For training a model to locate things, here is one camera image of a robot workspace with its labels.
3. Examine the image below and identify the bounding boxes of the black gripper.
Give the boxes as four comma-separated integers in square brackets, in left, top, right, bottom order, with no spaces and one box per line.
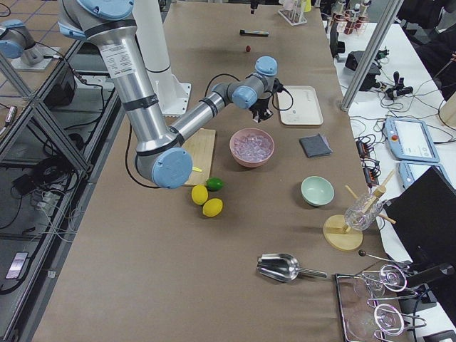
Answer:
[249,100,274,123]

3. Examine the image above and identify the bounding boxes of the clear ice cubes pile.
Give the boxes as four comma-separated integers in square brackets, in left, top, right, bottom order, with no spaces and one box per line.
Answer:
[232,133,272,162]

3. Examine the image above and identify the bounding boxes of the metal muddler rod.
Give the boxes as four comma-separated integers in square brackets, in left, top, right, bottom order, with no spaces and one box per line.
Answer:
[239,29,269,37]

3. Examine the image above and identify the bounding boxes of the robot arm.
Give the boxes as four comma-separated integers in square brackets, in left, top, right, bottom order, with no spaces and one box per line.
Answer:
[58,1,279,189]

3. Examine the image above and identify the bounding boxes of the wooden cup stand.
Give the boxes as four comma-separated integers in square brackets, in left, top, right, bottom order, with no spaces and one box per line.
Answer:
[323,170,396,252]

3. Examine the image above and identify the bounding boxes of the metal ice scoop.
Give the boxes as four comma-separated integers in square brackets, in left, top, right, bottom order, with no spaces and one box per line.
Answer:
[256,253,328,282]

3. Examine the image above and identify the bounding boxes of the pink bowl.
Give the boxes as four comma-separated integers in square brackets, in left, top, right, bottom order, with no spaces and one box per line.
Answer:
[229,128,275,168]

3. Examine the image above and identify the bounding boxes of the cream rabbit tray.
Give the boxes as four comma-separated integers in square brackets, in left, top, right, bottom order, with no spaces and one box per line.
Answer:
[277,85,323,126]

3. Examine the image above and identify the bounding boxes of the grey folded cloth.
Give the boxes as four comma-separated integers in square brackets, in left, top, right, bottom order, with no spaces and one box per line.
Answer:
[299,134,333,158]

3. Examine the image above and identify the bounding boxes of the wooden cutting board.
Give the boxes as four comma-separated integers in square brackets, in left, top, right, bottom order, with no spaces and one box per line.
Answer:
[183,128,216,186]

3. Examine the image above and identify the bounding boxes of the green lime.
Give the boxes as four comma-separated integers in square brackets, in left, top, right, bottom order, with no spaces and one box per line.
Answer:
[205,177,224,192]

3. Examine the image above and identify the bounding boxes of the mint green bowl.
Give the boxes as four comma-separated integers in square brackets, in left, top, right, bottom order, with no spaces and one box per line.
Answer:
[301,176,335,207]

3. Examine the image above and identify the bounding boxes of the yellow lemon back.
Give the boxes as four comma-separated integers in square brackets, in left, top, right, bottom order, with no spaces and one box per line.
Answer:
[191,185,209,205]

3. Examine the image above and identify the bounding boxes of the yellow lemon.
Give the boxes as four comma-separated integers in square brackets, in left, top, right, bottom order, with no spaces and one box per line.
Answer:
[191,185,209,205]
[202,198,224,217]

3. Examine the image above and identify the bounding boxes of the yellow lemon front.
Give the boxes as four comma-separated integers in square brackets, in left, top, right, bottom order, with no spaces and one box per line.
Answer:
[202,198,224,217]

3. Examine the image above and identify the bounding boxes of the clear glass mug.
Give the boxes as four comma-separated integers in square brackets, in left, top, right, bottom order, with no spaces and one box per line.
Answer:
[344,194,383,231]

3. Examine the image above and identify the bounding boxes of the teach pendant upper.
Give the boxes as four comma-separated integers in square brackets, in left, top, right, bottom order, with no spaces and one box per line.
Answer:
[383,118,440,163]

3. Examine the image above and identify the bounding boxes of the teach pendant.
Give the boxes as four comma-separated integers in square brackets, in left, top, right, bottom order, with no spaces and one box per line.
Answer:
[383,118,440,163]
[398,160,442,190]

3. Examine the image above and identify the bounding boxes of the teach pendant lower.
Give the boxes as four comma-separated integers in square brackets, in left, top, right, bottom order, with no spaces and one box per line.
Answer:
[398,160,442,190]

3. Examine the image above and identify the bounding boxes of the black monitor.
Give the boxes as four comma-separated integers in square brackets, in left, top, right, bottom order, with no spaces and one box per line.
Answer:
[386,165,456,279]

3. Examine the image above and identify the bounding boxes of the smartphone on floor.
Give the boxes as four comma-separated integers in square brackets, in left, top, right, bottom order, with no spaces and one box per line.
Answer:
[5,252,29,280]

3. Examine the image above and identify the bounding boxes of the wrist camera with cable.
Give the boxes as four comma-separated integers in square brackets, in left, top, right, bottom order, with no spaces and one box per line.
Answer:
[271,78,294,111]

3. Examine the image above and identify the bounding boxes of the aluminium frame post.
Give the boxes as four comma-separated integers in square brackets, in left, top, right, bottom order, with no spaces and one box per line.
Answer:
[341,0,403,112]

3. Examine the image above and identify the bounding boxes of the wire glass rack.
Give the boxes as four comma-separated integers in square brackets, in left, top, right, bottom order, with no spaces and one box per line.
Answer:
[334,261,427,341]

